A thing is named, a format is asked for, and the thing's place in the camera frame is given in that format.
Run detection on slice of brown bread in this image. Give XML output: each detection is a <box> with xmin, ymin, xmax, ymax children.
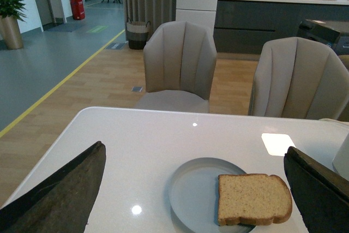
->
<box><xmin>218</xmin><ymin>174</ymin><xmax>293</xmax><ymax>226</ymax></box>

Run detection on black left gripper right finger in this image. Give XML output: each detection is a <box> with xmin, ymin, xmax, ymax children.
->
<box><xmin>284</xmin><ymin>147</ymin><xmax>348</xmax><ymax>232</ymax></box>

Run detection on woven laundry basket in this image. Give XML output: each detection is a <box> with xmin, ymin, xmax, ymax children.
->
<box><xmin>126</xmin><ymin>21</ymin><xmax>151</xmax><ymax>50</ymax></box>

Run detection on grey kitchen counter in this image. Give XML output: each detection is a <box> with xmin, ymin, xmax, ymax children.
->
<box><xmin>214</xmin><ymin>0</ymin><xmax>348</xmax><ymax>54</ymax></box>

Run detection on beige chair on left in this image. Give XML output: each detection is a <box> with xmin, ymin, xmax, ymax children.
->
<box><xmin>135</xmin><ymin>21</ymin><xmax>217</xmax><ymax>113</ymax></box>

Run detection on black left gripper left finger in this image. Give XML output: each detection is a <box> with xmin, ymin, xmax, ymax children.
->
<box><xmin>1</xmin><ymin>141</ymin><xmax>106</xmax><ymax>232</ymax></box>

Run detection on white chrome toaster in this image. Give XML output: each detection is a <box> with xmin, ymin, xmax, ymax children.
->
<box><xmin>332</xmin><ymin>135</ymin><xmax>349</xmax><ymax>180</ymax></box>

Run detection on potted green plant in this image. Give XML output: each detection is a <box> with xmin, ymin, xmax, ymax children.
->
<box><xmin>1</xmin><ymin>0</ymin><xmax>26</xmax><ymax>50</ymax></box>

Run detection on beige chair on right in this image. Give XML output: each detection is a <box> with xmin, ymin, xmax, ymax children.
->
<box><xmin>248</xmin><ymin>37</ymin><xmax>348</xmax><ymax>120</ymax></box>

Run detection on beige chair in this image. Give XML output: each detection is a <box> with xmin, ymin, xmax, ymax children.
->
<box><xmin>248</xmin><ymin>37</ymin><xmax>348</xmax><ymax>120</ymax></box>
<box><xmin>135</xmin><ymin>21</ymin><xmax>217</xmax><ymax>113</ymax></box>

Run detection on red fire extinguisher box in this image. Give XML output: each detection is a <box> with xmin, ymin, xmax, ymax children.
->
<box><xmin>70</xmin><ymin>0</ymin><xmax>85</xmax><ymax>20</ymax></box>

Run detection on grey round plate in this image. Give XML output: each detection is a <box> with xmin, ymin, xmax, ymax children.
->
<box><xmin>169</xmin><ymin>157</ymin><xmax>255</xmax><ymax>232</ymax></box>

